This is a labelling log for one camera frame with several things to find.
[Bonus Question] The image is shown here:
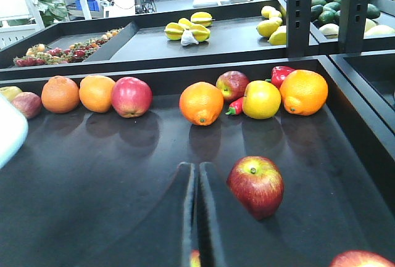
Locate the pink small apple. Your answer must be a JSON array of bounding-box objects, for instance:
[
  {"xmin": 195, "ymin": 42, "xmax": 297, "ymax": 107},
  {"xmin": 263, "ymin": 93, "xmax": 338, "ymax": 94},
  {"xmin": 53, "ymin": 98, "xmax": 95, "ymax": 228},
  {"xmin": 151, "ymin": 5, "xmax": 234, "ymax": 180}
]
[{"xmin": 11, "ymin": 92, "xmax": 42, "ymax": 119}]

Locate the red apple front left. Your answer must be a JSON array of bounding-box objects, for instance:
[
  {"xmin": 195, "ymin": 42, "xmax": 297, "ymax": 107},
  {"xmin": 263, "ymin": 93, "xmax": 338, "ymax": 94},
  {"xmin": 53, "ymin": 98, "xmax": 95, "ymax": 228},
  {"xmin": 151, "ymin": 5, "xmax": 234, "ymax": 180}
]
[{"xmin": 190, "ymin": 250, "xmax": 201, "ymax": 267}]

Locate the orange middle left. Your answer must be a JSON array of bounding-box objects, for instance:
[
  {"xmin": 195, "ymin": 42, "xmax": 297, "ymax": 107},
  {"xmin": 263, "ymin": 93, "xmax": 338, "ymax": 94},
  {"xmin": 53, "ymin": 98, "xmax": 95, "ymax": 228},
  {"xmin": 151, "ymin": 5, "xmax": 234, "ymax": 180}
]
[{"xmin": 41, "ymin": 75, "xmax": 80, "ymax": 113}]

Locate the orange with navel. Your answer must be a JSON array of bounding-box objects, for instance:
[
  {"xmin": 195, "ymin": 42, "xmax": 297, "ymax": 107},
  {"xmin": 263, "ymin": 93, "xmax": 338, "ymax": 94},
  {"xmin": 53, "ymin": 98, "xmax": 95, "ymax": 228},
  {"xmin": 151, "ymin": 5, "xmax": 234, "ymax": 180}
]
[{"xmin": 179, "ymin": 81, "xmax": 224, "ymax": 126}]

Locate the light blue plastic basket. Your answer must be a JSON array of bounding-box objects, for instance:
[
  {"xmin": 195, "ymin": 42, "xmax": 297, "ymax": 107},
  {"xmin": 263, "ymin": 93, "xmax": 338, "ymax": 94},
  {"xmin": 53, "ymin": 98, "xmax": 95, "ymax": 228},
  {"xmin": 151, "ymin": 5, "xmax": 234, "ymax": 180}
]
[{"xmin": 1, "ymin": 95, "xmax": 28, "ymax": 168}]

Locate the yellow apple back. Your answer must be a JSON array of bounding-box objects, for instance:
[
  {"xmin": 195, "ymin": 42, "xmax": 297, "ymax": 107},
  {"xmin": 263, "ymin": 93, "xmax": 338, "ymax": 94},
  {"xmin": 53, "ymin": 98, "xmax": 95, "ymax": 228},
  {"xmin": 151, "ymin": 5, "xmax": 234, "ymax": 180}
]
[{"xmin": 0, "ymin": 86, "xmax": 22, "ymax": 102}]

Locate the black wooden display stand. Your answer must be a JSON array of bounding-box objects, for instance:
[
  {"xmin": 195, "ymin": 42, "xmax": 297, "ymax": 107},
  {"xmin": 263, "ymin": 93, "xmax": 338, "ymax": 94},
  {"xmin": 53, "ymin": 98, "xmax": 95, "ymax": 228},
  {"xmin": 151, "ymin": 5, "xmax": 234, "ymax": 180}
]
[{"xmin": 1, "ymin": 2, "xmax": 394, "ymax": 266}]

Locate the red bell pepper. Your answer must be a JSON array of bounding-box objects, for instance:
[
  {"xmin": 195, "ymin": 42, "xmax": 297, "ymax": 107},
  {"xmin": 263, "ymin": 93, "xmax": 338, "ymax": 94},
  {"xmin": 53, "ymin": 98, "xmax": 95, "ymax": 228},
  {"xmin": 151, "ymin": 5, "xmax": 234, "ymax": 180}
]
[{"xmin": 266, "ymin": 65, "xmax": 295, "ymax": 89}]

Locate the dark red apple back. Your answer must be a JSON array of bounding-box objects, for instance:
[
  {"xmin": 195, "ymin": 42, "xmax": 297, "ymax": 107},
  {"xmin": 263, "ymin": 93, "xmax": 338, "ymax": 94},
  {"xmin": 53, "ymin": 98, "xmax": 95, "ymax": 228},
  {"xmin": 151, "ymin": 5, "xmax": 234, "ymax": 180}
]
[{"xmin": 215, "ymin": 70, "xmax": 250, "ymax": 102}]

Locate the yellow round fruit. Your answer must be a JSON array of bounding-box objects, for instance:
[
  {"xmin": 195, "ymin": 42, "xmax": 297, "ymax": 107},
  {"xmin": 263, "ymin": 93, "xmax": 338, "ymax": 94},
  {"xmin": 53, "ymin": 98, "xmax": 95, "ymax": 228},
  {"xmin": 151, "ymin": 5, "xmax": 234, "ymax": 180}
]
[{"xmin": 242, "ymin": 80, "xmax": 281, "ymax": 120}]

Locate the large orange right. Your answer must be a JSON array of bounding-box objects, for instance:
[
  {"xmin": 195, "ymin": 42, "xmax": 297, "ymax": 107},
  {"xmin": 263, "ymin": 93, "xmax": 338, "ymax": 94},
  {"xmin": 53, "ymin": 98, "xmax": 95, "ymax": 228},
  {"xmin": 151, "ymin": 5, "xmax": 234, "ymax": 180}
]
[{"xmin": 280, "ymin": 69, "xmax": 328, "ymax": 116}]

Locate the cherry tomato pile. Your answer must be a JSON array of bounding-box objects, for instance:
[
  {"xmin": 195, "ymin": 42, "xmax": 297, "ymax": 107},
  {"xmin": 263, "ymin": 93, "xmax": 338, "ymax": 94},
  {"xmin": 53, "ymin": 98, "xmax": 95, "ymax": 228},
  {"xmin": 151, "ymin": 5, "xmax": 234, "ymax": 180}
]
[{"xmin": 13, "ymin": 27, "xmax": 123, "ymax": 67}]

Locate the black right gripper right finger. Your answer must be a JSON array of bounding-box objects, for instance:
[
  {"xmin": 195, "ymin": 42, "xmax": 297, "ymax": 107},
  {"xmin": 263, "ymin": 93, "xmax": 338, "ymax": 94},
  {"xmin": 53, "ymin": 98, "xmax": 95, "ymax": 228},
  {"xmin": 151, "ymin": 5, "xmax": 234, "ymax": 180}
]
[{"xmin": 197, "ymin": 162, "xmax": 312, "ymax": 266}]

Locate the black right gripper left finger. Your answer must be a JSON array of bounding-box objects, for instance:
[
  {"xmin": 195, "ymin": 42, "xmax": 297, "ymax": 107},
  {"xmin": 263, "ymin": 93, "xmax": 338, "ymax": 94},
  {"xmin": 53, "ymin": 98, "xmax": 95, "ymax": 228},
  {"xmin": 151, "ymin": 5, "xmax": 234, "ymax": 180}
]
[{"xmin": 78, "ymin": 162, "xmax": 195, "ymax": 266}]

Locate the orange middle right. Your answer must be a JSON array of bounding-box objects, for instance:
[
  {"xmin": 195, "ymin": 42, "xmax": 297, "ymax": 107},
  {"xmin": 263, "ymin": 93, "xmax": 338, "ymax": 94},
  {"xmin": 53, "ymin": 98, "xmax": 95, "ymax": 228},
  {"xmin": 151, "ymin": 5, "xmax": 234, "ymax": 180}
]
[{"xmin": 79, "ymin": 75, "xmax": 115, "ymax": 113}]

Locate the red apple front right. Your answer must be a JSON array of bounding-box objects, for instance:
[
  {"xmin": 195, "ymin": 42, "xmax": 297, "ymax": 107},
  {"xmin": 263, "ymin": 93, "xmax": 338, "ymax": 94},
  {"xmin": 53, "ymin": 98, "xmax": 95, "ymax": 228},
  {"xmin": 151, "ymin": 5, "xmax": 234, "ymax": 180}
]
[{"xmin": 330, "ymin": 250, "xmax": 394, "ymax": 267}]

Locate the pink red apple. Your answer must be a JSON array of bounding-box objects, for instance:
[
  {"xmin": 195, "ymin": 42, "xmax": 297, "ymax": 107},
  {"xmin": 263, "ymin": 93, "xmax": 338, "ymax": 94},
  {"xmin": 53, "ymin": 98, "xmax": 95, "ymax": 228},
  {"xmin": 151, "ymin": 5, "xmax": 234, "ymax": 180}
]
[{"xmin": 111, "ymin": 76, "xmax": 153, "ymax": 118}]

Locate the white garlic bulb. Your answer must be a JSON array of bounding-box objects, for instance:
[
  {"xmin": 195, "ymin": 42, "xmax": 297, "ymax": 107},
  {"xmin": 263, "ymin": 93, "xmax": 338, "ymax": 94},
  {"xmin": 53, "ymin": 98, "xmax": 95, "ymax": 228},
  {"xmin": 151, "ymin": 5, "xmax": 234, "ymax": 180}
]
[{"xmin": 180, "ymin": 30, "xmax": 199, "ymax": 46}]

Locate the small red chili pepper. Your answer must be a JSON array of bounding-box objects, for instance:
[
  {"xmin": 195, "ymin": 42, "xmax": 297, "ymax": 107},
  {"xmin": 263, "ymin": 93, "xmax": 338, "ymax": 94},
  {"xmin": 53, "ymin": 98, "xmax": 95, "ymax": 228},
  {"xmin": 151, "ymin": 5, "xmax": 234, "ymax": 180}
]
[{"xmin": 225, "ymin": 97, "xmax": 243, "ymax": 116}]

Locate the red apple middle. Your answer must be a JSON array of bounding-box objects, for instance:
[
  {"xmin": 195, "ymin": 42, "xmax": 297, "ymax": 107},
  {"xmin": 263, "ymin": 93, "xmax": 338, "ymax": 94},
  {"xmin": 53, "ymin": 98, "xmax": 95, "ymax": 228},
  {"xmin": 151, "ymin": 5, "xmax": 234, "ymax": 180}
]
[{"xmin": 227, "ymin": 156, "xmax": 285, "ymax": 220}]

